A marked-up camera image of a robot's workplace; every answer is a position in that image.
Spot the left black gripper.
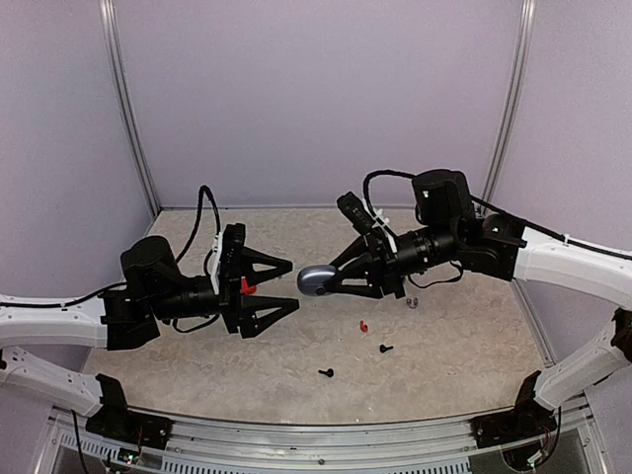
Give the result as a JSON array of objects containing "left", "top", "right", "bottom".
[{"left": 149, "top": 245, "right": 299, "bottom": 337}]

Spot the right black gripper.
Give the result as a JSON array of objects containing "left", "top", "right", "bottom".
[{"left": 322, "top": 221, "right": 461, "bottom": 299}]

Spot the purple earbud charging case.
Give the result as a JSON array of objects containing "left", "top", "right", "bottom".
[{"left": 296, "top": 265, "right": 338, "bottom": 296}]

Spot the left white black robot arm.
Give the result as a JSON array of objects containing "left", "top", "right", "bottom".
[{"left": 1, "top": 234, "right": 299, "bottom": 439}]

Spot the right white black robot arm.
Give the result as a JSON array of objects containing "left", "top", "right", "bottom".
[{"left": 314, "top": 169, "right": 631, "bottom": 438}]

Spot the red earbud near red case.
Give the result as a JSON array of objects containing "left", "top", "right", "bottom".
[{"left": 240, "top": 277, "right": 258, "bottom": 295}]

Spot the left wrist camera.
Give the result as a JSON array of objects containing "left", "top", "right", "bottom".
[{"left": 203, "top": 222, "right": 246, "bottom": 294}]

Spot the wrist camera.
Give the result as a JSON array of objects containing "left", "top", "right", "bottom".
[
  {"left": 337, "top": 192, "right": 397, "bottom": 252},
  {"left": 203, "top": 222, "right": 246, "bottom": 294}
]

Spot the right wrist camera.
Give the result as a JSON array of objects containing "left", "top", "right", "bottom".
[{"left": 337, "top": 192, "right": 397, "bottom": 252}]

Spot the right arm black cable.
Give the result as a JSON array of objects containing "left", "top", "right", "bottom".
[{"left": 361, "top": 169, "right": 632, "bottom": 258}]

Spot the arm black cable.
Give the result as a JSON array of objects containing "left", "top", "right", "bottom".
[
  {"left": 175, "top": 185, "right": 222, "bottom": 261},
  {"left": 361, "top": 169, "right": 632, "bottom": 258}
]

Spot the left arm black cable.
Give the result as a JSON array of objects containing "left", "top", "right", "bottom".
[{"left": 175, "top": 185, "right": 222, "bottom": 261}]

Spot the front aluminium rail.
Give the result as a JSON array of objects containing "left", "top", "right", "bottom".
[{"left": 37, "top": 389, "right": 611, "bottom": 474}]

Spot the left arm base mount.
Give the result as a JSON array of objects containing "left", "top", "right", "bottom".
[{"left": 86, "top": 410, "right": 173, "bottom": 450}]

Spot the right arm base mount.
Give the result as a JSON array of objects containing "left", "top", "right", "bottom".
[{"left": 470, "top": 409, "right": 557, "bottom": 449}]

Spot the right aluminium frame post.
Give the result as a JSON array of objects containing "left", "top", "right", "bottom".
[{"left": 482, "top": 0, "right": 537, "bottom": 202}]

